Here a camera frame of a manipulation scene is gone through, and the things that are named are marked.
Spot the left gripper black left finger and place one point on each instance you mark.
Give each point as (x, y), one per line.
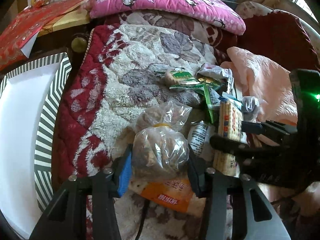
(65, 215)

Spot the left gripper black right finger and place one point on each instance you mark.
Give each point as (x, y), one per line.
(253, 215)

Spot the tall cracker sleeve packet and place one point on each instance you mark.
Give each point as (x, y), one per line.
(230, 122)

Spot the light blue snack packet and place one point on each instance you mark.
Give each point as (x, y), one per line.
(199, 139)

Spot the clear bag of nuts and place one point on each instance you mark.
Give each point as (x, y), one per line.
(160, 151)

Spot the orange cracker packet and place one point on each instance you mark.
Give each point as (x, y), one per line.
(173, 194)

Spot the black green snack packet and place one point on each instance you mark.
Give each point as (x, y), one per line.
(212, 99)

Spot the small clear wrapped candy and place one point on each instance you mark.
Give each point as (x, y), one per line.
(250, 108)

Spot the peach pink blanket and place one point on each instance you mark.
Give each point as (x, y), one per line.
(264, 79)

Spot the dark green snack packet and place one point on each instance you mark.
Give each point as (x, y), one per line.
(200, 83)

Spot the white silver snack bag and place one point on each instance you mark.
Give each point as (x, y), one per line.
(215, 78)

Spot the green biscuit packet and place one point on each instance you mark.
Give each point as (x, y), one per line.
(179, 77)

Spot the dark red cushion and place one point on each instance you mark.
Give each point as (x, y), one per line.
(280, 37)

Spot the green striped white tray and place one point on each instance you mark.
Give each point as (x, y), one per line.
(30, 98)

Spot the floral red cream blanket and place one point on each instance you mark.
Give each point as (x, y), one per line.
(121, 75)

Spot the pink penguin quilt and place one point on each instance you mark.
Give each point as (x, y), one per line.
(213, 12)

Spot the round brass knob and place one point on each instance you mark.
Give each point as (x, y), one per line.
(79, 44)

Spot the red patterned paper sheet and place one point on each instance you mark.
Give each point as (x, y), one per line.
(27, 24)

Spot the yellow gold box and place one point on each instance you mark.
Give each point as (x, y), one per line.
(73, 18)

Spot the santa figurine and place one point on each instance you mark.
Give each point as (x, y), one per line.
(40, 3)

